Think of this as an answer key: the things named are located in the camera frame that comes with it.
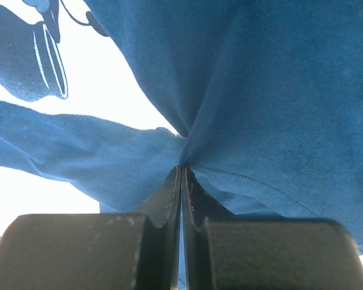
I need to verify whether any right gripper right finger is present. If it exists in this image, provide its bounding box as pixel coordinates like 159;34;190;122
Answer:
181;167;363;289

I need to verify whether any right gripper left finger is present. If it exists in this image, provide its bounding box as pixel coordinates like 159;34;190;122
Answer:
0;167;182;290

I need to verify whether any navy blue t-shirt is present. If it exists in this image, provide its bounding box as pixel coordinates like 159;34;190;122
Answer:
0;1;363;254

